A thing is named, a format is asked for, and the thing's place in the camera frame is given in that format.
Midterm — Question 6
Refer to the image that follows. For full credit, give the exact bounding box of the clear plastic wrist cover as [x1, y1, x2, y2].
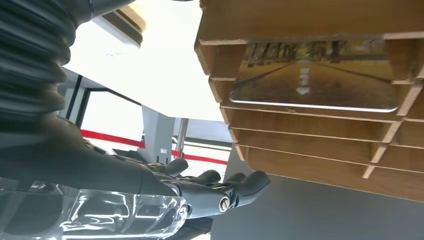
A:
[0, 178, 190, 240]

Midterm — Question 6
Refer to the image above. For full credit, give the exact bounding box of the red barrier belt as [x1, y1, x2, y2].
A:
[80, 129, 229, 167]

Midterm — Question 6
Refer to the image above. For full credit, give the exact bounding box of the chrome stanchion post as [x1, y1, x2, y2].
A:
[174, 117, 190, 158]

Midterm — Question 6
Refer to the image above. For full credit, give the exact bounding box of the brown wooden card holder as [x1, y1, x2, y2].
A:
[193, 0, 424, 204]

